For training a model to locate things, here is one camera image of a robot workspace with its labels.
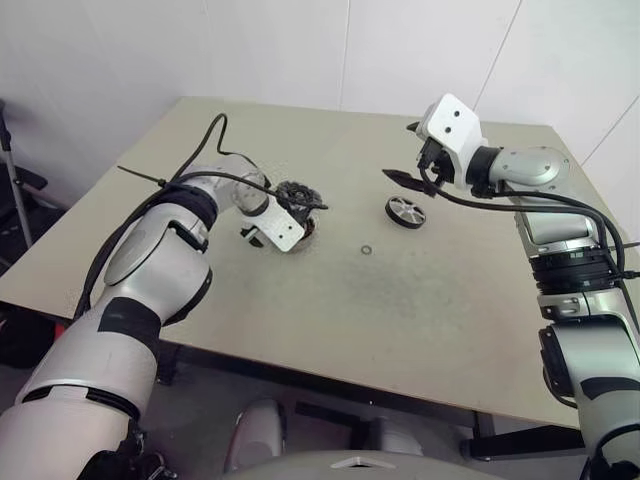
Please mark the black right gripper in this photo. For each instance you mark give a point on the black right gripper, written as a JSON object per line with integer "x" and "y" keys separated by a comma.
{"x": 434, "y": 162}

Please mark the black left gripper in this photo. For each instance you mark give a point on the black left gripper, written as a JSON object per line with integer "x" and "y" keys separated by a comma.
{"x": 253, "y": 236}

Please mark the black silver spoked rotor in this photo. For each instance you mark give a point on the black silver spoked rotor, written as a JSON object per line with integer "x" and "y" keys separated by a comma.
{"x": 407, "y": 212}

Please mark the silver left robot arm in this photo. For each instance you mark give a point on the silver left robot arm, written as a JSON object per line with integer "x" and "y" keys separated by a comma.
{"x": 150, "y": 250}

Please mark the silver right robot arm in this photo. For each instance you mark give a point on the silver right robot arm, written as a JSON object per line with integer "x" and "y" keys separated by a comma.
{"x": 530, "y": 167}

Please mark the black zip tie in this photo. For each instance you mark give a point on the black zip tie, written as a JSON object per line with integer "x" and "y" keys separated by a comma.
{"x": 142, "y": 175}

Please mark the grey rounded cover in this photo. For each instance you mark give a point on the grey rounded cover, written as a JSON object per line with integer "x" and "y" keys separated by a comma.
{"x": 260, "y": 430}

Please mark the grey robot torso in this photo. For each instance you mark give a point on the grey robot torso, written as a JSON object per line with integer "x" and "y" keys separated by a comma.
{"x": 350, "y": 470}

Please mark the red plastic piece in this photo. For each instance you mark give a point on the red plastic piece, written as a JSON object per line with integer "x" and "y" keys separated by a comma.
{"x": 59, "y": 330}

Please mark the black chair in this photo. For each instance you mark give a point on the black chair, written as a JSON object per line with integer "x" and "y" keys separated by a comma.
{"x": 30, "y": 177}

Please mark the silver tripod stand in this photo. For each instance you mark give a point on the silver tripod stand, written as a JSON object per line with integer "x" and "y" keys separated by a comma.
{"x": 14, "y": 185}

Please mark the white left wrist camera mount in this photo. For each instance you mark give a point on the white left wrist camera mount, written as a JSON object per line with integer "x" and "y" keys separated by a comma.
{"x": 275, "y": 220}

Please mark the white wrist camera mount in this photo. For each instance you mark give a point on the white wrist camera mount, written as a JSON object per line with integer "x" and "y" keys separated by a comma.
{"x": 465, "y": 132}
{"x": 275, "y": 220}

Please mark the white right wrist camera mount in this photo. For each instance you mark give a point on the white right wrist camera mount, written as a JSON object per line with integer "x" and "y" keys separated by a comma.
{"x": 465, "y": 132}

